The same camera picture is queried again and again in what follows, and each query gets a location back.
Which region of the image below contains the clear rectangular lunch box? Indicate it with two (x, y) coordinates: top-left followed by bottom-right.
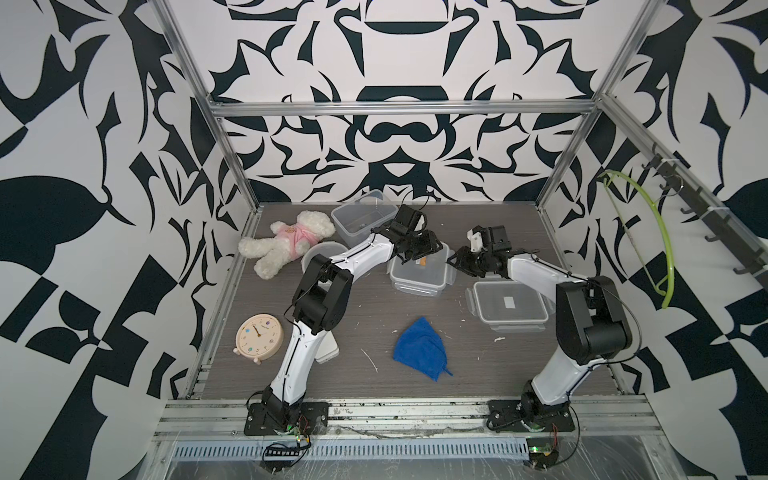
(331, 190), (398, 248)
(387, 243), (457, 297)

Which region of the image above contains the clear lunch box lid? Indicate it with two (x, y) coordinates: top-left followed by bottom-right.
(466, 279), (554, 334)

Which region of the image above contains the round clear container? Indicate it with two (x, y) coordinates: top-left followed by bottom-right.
(301, 241), (348, 273)

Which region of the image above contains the blue cleaning cloth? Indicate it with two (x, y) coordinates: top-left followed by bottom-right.
(393, 317), (452, 382)

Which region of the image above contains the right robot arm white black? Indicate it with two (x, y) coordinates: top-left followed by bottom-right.
(447, 226), (633, 413)

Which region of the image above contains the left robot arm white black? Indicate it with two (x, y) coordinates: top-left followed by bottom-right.
(260, 205), (443, 431)

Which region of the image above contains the white teddy bear pink shirt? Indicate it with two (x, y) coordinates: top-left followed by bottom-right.
(238, 210), (336, 280)

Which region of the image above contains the white rectangular box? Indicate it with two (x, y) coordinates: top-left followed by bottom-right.
(315, 331), (340, 364)

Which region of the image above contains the green clothes hanger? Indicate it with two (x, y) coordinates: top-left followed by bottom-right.
(598, 169), (677, 310)

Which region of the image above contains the pink round alarm clock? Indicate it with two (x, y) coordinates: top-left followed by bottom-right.
(233, 314), (284, 365)

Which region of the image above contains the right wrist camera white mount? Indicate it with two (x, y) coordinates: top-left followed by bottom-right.
(467, 230), (484, 254)

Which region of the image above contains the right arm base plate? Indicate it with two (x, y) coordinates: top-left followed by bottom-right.
(486, 394), (576, 433)

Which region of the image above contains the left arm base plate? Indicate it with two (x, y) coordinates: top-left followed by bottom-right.
(243, 402), (330, 437)

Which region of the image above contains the black wall hook rack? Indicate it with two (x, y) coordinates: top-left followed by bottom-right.
(644, 146), (767, 290)

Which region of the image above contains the aluminium frame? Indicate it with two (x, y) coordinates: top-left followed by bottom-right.
(156, 1), (767, 479)

